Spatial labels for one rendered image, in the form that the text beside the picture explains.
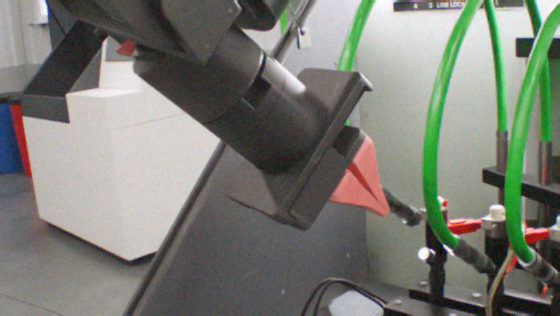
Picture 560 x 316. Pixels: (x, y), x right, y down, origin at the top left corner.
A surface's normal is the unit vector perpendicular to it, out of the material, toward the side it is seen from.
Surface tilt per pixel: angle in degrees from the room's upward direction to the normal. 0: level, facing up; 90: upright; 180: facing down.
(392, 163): 90
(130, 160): 90
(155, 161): 90
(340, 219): 90
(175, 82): 124
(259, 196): 47
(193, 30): 107
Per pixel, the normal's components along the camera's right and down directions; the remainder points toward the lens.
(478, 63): -0.66, 0.23
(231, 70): 0.55, 0.16
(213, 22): 0.81, 0.34
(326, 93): -0.66, -0.52
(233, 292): 0.74, 0.10
